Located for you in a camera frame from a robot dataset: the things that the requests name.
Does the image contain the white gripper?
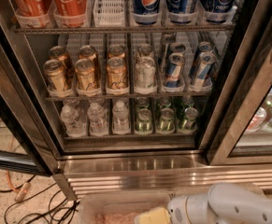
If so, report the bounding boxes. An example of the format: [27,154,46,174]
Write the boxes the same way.
[134,196,186,224]

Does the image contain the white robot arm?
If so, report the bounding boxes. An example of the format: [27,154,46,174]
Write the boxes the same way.
[134,183,272,224]

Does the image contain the stainless steel fridge base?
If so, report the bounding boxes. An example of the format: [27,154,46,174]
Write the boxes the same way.
[53,153,272,201]

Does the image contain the front middle green can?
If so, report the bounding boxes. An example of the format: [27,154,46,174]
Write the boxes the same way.
[157,108,175,133]

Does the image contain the front right green can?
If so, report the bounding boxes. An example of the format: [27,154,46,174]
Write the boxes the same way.
[179,107,198,132]

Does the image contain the back middle green can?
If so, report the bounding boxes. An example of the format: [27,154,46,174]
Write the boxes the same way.
[157,97,172,110]

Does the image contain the back left green can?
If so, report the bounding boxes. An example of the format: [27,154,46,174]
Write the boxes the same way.
[136,97,150,111]

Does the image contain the back right green can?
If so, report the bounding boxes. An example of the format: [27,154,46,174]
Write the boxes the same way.
[175,95,194,113]

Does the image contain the right glass fridge door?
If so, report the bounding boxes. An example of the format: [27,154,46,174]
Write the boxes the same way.
[206,0,272,166]

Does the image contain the front left Red Bull can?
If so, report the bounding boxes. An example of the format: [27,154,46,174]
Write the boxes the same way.
[164,53,185,88]

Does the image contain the red bull can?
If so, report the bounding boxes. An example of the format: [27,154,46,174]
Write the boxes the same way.
[169,42,186,55]
[164,53,185,88]
[194,41,215,57]
[190,52,217,91]

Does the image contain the red can behind glass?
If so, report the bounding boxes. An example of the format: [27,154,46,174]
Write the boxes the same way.
[246,107,266,133]

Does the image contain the gold can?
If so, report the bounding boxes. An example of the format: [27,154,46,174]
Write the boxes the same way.
[49,46,74,79]
[43,59,70,91]
[107,57,128,90]
[75,58,99,91]
[107,45,126,59]
[78,45,102,77]

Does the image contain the front silver white can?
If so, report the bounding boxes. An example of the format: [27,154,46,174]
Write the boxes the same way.
[136,57,156,89]

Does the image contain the front right Red Bull can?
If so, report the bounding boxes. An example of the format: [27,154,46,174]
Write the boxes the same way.
[190,52,217,91]

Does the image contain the open glass fridge door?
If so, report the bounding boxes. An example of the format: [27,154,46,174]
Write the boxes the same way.
[0,0,60,176]

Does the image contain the back silver can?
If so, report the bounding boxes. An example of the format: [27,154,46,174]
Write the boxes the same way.
[136,44,154,59]

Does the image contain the back left Red Bull can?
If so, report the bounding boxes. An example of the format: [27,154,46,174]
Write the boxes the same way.
[169,42,186,55]

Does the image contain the back right Red Bull can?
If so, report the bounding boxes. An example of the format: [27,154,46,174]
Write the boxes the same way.
[194,41,215,57]

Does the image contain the front left gold can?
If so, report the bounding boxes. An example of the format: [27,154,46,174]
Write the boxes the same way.
[43,59,70,91]

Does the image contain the back left gold can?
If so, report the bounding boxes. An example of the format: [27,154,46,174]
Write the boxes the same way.
[49,46,74,79]

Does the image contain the empty white plastic can tray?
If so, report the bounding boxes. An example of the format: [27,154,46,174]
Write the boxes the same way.
[93,0,125,27]

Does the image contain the middle blue Pepsi can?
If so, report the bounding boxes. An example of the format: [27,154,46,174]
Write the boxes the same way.
[167,0,197,24]

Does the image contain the blue pepsi can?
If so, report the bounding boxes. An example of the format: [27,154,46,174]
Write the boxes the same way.
[167,0,197,24]
[200,0,234,23]
[133,0,160,25]

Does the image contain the left blue Pepsi can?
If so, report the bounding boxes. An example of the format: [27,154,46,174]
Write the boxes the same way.
[133,0,160,25]

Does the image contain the right blue Pepsi can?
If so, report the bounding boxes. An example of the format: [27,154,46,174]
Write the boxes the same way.
[200,0,234,23]

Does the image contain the right red Coca-Cola can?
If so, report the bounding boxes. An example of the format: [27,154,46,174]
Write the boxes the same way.
[55,0,88,28]

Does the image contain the red coca-cola can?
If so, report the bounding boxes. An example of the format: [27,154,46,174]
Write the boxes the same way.
[55,0,88,28]
[14,0,53,29]

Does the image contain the left red Coca-Cola can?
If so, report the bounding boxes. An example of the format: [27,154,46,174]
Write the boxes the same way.
[14,0,53,29]

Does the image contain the right clear plastic bin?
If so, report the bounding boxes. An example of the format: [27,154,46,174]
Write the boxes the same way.
[172,184,267,201]

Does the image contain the clear plastic bin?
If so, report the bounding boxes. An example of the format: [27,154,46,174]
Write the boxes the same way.
[79,190,171,224]
[172,184,267,201]

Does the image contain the left clear plastic bin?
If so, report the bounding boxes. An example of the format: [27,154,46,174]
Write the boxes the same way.
[79,190,171,224]

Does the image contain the middle clear water bottle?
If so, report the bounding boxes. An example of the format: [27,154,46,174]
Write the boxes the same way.
[87,102,107,136]

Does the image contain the clear water bottle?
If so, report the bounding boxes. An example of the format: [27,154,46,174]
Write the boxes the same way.
[61,105,86,138]
[87,102,107,136]
[112,100,130,134]

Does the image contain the right clear water bottle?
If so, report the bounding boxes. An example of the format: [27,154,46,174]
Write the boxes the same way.
[112,100,130,134]

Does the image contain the left clear water bottle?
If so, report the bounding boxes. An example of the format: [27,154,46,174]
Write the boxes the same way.
[61,105,86,138]

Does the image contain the black floor cables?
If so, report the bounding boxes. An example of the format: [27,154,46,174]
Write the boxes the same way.
[0,168,80,224]

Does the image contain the orange extension cord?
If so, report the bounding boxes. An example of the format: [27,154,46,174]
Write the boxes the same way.
[0,119,31,203]

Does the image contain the middle wire fridge shelf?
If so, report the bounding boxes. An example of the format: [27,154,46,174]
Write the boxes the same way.
[45,91,211,101]

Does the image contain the wire fridge shelf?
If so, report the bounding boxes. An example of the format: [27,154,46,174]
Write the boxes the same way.
[45,91,211,101]
[14,24,235,35]

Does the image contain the top wire fridge shelf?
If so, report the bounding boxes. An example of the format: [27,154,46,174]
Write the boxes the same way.
[14,24,235,35]

